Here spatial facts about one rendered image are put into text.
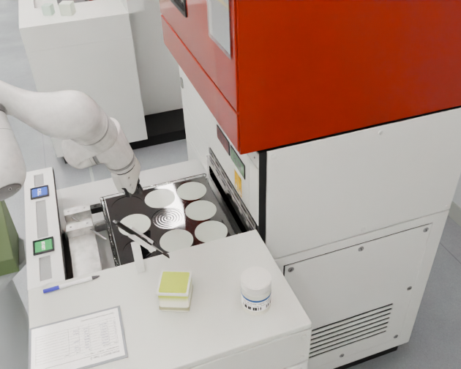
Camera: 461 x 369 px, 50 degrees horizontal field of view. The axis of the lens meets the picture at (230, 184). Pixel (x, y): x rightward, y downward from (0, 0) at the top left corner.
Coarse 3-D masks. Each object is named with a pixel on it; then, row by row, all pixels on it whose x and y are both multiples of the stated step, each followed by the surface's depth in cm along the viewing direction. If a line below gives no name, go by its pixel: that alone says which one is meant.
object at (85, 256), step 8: (72, 240) 150; (80, 240) 150; (88, 240) 150; (96, 240) 150; (72, 248) 148; (80, 248) 147; (88, 248) 147; (96, 248) 147; (72, 256) 145; (80, 256) 145; (88, 256) 145; (96, 256) 145; (72, 264) 142; (80, 264) 142; (88, 264) 142; (96, 264) 142; (80, 272) 140; (88, 272) 140
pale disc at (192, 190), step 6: (180, 186) 167; (186, 186) 167; (192, 186) 167; (198, 186) 167; (204, 186) 167; (180, 192) 165; (186, 192) 165; (192, 192) 164; (198, 192) 164; (204, 192) 164; (186, 198) 162; (192, 198) 162
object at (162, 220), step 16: (144, 192) 165; (176, 192) 165; (208, 192) 164; (112, 208) 159; (128, 208) 159; (144, 208) 158; (160, 208) 158; (176, 208) 158; (112, 224) 153; (160, 224) 152; (176, 224) 152; (192, 224) 152; (224, 224) 151; (128, 240) 147; (128, 256) 142; (144, 256) 141
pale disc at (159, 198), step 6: (156, 192) 165; (162, 192) 165; (168, 192) 165; (150, 198) 162; (156, 198) 162; (162, 198) 162; (168, 198) 162; (174, 198) 162; (150, 204) 160; (156, 204) 160; (162, 204) 160; (168, 204) 160
